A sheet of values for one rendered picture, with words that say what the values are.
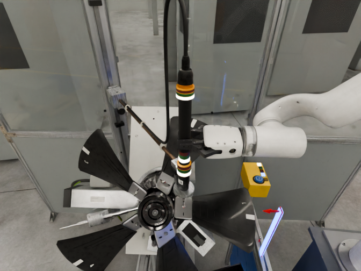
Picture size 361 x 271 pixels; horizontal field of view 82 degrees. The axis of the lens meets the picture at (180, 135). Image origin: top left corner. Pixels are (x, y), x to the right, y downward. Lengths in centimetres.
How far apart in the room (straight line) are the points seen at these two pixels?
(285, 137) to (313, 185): 146
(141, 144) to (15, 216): 193
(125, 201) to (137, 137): 30
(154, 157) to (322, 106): 70
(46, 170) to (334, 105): 191
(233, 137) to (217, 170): 112
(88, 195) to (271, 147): 74
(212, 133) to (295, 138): 21
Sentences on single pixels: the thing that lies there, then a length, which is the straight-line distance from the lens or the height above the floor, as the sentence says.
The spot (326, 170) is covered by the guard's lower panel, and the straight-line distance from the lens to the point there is 194.
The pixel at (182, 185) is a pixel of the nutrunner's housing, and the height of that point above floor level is 133.
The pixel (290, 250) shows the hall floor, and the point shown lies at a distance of 224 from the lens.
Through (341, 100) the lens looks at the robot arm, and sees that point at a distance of 57.
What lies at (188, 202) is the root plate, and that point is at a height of 118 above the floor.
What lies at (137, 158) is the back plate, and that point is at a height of 117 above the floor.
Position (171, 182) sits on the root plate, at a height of 127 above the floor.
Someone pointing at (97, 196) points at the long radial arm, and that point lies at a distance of 97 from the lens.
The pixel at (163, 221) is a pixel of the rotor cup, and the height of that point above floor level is 120.
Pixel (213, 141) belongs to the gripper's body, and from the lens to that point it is 54.
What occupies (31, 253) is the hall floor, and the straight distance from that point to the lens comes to 238.
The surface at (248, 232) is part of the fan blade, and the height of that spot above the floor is 115.
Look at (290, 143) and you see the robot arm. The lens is 60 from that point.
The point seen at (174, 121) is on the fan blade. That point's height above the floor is 140.
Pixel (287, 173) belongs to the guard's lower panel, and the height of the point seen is 66.
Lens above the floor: 184
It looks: 36 degrees down
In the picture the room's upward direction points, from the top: straight up
